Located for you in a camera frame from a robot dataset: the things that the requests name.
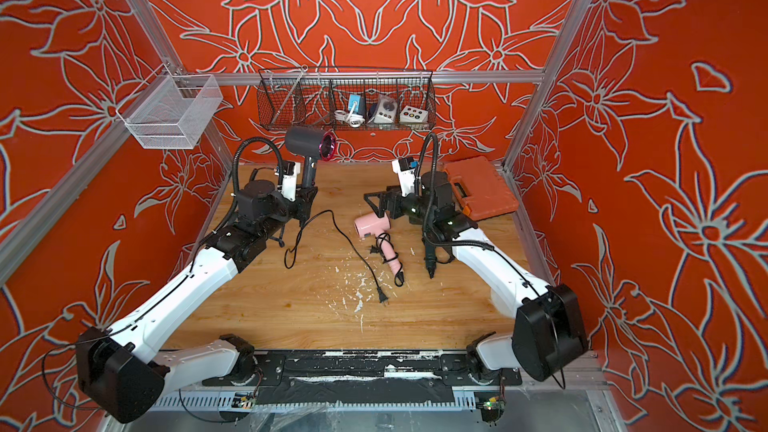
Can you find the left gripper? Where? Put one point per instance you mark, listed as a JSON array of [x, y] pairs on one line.
[[304, 201]]

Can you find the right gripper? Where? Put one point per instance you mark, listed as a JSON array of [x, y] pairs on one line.
[[387, 198]]

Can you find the pink hair dryer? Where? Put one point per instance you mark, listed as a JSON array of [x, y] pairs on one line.
[[378, 227]]

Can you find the dark green hair dryer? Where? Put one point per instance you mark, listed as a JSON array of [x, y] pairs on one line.
[[430, 240]]

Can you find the black hair dryer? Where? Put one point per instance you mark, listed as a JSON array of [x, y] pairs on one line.
[[313, 145]]

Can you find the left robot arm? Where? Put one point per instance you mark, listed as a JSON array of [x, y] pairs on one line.
[[122, 367]]

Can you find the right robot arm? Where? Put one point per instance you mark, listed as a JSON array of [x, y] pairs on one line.
[[548, 332]]

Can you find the white power adapter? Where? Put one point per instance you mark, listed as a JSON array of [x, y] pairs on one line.
[[384, 111]]

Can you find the white socket cube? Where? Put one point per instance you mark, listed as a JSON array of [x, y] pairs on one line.
[[412, 116]]

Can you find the orange tool case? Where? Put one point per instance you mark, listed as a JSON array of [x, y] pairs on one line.
[[480, 190]]

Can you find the blue small box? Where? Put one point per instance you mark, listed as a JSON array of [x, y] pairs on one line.
[[354, 106]]

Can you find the clear plastic bin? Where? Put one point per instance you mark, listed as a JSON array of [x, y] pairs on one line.
[[171, 115]]

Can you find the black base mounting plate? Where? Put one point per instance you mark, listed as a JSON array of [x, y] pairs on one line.
[[370, 378]]

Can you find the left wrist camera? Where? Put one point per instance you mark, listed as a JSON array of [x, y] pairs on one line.
[[290, 174]]

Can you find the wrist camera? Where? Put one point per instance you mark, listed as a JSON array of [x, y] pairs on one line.
[[405, 168], [290, 174]]

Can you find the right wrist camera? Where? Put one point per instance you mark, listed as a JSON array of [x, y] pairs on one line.
[[405, 168]]

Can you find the black wire wall basket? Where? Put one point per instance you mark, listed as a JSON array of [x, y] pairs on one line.
[[346, 98]]

